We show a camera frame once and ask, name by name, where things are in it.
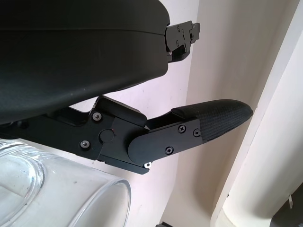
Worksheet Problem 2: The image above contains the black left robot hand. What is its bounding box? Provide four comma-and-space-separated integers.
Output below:
0, 0, 253, 175

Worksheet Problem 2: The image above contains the clear plastic cup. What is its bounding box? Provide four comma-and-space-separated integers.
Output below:
0, 139, 132, 227

